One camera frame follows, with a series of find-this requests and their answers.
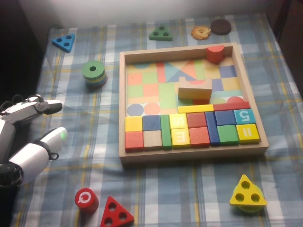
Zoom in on blue plaid tablecloth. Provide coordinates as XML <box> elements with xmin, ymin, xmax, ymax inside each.
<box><xmin>10</xmin><ymin>13</ymin><xmax>303</xmax><ymax>227</ymax></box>

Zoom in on red triangle with three holes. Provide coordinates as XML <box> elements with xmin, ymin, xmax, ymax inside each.
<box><xmin>100</xmin><ymin>196</ymin><xmax>135</xmax><ymax>227</ymax></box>

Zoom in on yellow triangle with three holes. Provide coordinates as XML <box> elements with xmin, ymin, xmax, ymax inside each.
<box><xmin>229</xmin><ymin>174</ymin><xmax>267</xmax><ymax>207</ymax></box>

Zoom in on blue triangle with three holes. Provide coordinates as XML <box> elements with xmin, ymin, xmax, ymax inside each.
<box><xmin>51</xmin><ymin>33</ymin><xmax>76</xmax><ymax>53</ymax></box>

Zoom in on wooden block with round hole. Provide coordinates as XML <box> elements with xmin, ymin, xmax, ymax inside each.
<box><xmin>178</xmin><ymin>78</ymin><xmax>213</xmax><ymax>101</ymax></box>

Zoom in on wooden tray with printed base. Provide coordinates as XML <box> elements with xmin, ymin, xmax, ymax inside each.
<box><xmin>119</xmin><ymin>42</ymin><xmax>269</xmax><ymax>169</ymax></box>

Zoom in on brown round toy cookie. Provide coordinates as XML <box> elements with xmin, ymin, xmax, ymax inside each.
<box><xmin>210</xmin><ymin>18</ymin><xmax>232</xmax><ymax>36</ymax></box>

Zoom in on red half-cylinder block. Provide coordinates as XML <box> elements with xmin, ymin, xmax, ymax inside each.
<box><xmin>205</xmin><ymin>44</ymin><xmax>225</xmax><ymax>64</ymax></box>

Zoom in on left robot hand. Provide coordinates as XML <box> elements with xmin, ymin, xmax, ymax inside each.
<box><xmin>0</xmin><ymin>94</ymin><xmax>69</xmax><ymax>188</ymax></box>

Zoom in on beige toy cookie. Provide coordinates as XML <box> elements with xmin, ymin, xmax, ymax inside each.
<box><xmin>191</xmin><ymin>25</ymin><xmax>212</xmax><ymax>41</ymax></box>

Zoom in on green stacking ring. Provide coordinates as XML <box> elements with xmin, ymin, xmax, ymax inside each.
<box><xmin>82</xmin><ymin>61</ymin><xmax>105</xmax><ymax>81</ymax></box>

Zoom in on red cylinder with white Q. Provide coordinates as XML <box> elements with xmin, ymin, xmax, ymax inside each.
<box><xmin>74</xmin><ymin>188</ymin><xmax>99</xmax><ymax>215</ymax></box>

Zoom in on green triangle with three holes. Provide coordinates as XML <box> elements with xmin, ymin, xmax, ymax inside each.
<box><xmin>148</xmin><ymin>25</ymin><xmax>173</xmax><ymax>42</ymax></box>

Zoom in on blue stacking ring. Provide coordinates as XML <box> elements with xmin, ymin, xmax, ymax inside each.
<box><xmin>84</xmin><ymin>77</ymin><xmax>108</xmax><ymax>87</ymax></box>

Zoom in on yellow stacking ring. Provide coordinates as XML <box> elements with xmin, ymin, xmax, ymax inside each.
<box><xmin>83</xmin><ymin>74</ymin><xmax>107</xmax><ymax>84</ymax></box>

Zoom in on yellow-green ribbed disc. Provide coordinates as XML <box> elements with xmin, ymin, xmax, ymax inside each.
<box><xmin>233</xmin><ymin>184</ymin><xmax>265</xmax><ymax>215</ymax></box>

